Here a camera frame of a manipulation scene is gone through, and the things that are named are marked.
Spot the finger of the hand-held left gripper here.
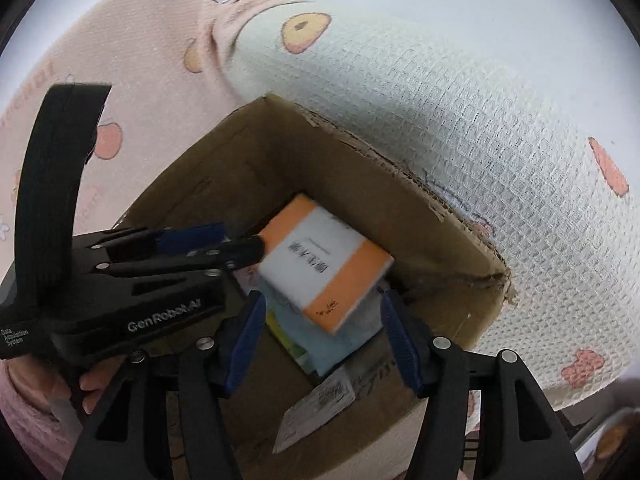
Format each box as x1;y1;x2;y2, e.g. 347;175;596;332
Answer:
92;222;227;257
97;235;267;282

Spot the brown cardboard box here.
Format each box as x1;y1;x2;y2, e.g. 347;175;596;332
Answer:
115;92;515;480

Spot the light blue wet wipes pack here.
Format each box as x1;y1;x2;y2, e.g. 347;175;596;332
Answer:
257;280;392;377

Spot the yellow cartoon crayon box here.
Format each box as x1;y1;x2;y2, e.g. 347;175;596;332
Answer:
265;310;312;363

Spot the person's left forearm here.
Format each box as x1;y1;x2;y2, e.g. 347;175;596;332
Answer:
0;357;85;480

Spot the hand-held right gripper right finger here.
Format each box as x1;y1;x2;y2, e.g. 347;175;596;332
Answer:
380;290;586;480

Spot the orange and white tissue pack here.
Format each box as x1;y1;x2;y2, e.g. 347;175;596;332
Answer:
255;194;396;336

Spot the pink printed blanket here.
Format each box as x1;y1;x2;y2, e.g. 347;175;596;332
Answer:
0;0;633;411

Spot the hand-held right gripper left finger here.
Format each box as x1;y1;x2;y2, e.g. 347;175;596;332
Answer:
62;290;268;480

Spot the person's left hand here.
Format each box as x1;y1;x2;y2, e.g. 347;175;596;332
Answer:
79;355;133;415

